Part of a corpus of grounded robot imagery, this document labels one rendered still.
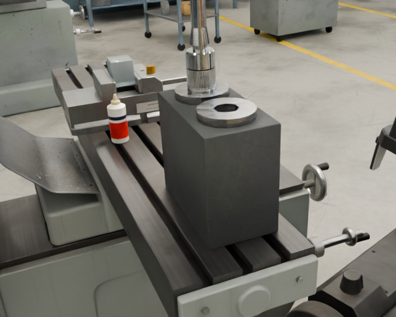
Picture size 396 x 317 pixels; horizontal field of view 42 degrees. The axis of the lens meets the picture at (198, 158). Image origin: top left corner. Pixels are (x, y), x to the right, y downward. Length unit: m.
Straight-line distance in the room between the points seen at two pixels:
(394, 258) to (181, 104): 0.75
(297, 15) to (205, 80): 4.95
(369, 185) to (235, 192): 2.16
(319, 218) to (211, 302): 1.85
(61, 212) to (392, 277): 0.77
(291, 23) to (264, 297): 5.06
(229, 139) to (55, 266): 0.63
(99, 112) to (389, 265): 0.78
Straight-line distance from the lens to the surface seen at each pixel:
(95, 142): 1.18
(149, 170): 1.02
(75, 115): 1.22
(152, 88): 1.24
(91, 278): 1.25
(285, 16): 5.65
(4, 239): 1.28
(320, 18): 5.95
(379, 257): 1.35
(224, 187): 0.74
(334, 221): 2.54
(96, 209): 1.16
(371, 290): 1.22
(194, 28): 0.81
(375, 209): 2.68
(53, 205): 1.18
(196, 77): 0.82
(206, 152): 0.70
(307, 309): 1.18
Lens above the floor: 1.39
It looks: 27 degrees down
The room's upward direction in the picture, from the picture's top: 3 degrees counter-clockwise
